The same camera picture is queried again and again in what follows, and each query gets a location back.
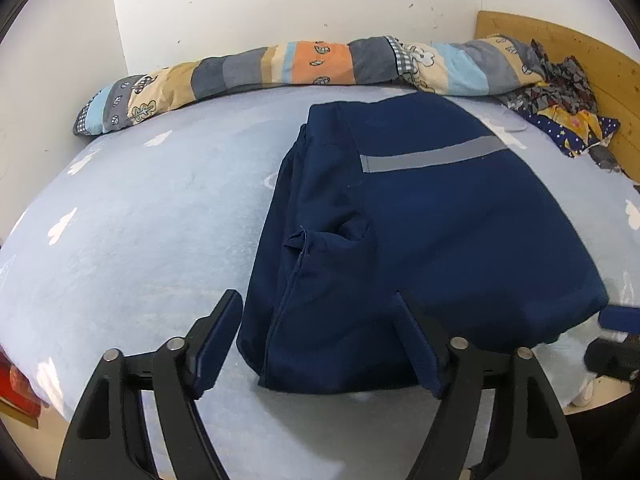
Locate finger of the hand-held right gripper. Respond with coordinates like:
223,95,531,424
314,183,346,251
584,334,640,386
599,305,640,333

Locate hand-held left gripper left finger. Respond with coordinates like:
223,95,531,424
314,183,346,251
55,289,244,480

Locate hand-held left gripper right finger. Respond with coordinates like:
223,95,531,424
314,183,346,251
391,289,583,480

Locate navy blue jacket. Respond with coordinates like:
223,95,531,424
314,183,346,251
236,97,610,395

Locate light blue cloud-print blanket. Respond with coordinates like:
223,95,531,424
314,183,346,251
0,82,640,480

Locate navy star-print cloth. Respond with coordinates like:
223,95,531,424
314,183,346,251
522,104,623,160

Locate red box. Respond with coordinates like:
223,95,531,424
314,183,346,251
0,350,41,428

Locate dark floral cloth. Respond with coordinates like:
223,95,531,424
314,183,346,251
500,39,601,116

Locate wooden headboard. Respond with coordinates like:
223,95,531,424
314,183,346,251
473,10,640,183

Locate patchwork quilt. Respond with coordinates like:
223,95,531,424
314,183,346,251
72,34,548,137

